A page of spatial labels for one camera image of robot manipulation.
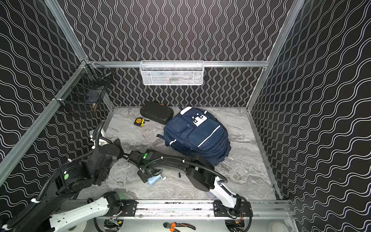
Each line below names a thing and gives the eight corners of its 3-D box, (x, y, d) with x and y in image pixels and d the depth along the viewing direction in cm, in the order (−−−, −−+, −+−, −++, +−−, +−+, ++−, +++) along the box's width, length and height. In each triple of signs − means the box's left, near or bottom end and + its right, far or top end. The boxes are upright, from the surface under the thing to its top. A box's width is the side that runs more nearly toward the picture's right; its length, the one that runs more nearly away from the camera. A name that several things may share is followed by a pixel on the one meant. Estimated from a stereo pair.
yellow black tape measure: (133, 124, 112) (132, 121, 109) (138, 118, 115) (137, 116, 113) (143, 127, 109) (143, 125, 107) (148, 121, 113) (147, 119, 111)
